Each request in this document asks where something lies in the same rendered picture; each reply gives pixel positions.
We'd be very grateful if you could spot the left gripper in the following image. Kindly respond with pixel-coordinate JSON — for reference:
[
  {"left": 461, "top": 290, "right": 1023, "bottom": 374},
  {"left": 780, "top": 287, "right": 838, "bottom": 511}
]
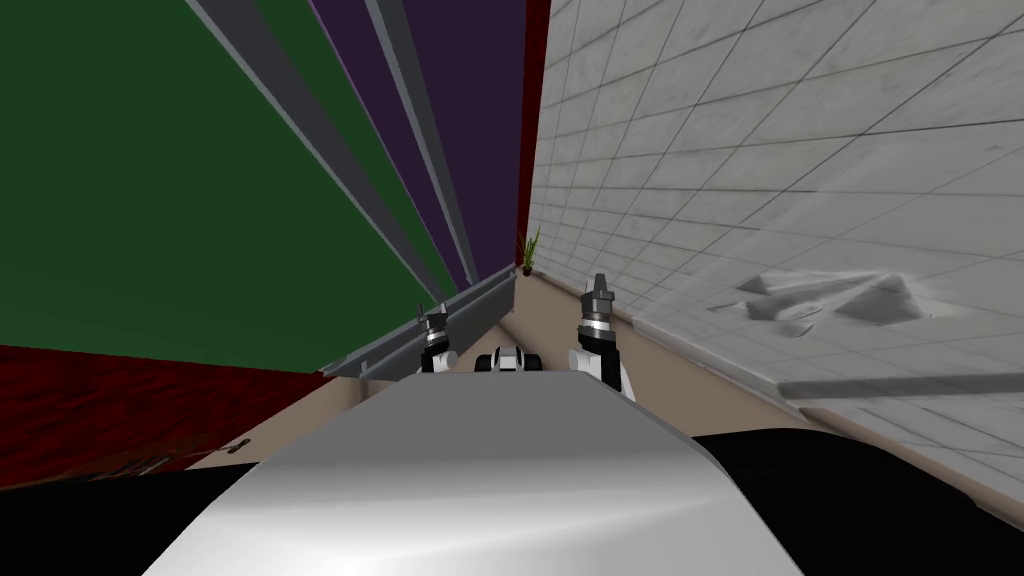
[{"left": 415, "top": 301, "right": 451, "bottom": 338}]

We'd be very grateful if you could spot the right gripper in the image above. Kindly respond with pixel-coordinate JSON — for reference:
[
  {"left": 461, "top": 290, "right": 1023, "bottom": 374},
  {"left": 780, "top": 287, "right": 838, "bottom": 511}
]
[{"left": 579, "top": 271, "right": 617, "bottom": 322}]

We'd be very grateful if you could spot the green potted plant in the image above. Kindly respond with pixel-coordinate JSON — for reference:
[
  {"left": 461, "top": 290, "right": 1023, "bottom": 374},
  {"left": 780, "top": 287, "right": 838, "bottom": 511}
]
[{"left": 518, "top": 227, "right": 543, "bottom": 278}]

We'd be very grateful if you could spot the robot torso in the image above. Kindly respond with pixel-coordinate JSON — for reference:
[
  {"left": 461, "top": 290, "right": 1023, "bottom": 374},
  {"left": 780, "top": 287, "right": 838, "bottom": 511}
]
[{"left": 142, "top": 345, "right": 809, "bottom": 576}]

